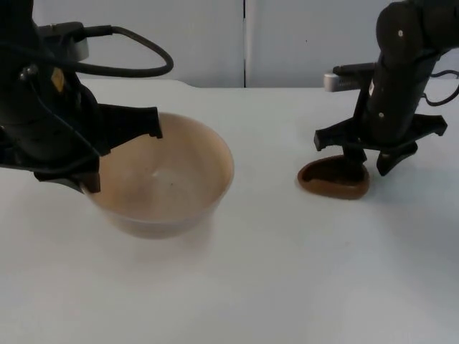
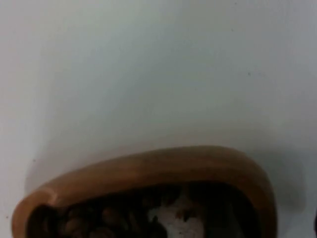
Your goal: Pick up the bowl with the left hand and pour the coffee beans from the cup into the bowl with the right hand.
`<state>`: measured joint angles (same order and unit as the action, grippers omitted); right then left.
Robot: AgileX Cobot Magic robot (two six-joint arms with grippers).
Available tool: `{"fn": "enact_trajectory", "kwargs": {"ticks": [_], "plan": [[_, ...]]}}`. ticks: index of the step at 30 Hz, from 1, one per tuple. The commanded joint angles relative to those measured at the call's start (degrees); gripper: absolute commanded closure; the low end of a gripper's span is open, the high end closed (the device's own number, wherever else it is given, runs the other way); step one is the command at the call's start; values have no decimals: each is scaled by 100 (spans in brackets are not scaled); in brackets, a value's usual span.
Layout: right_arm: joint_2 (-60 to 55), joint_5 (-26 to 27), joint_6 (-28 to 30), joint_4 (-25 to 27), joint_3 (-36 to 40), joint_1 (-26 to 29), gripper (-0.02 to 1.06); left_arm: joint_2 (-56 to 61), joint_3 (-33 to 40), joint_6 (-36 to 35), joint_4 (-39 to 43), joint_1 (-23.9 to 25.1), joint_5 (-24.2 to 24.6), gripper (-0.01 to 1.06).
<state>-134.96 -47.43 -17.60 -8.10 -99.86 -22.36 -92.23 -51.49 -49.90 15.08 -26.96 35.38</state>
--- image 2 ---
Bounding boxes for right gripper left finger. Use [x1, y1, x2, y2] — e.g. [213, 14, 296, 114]
[204, 184, 263, 238]

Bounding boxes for dark wooden cup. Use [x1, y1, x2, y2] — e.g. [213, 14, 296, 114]
[11, 145, 277, 238]

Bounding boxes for coffee beans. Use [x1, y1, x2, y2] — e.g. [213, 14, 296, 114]
[28, 185, 206, 238]

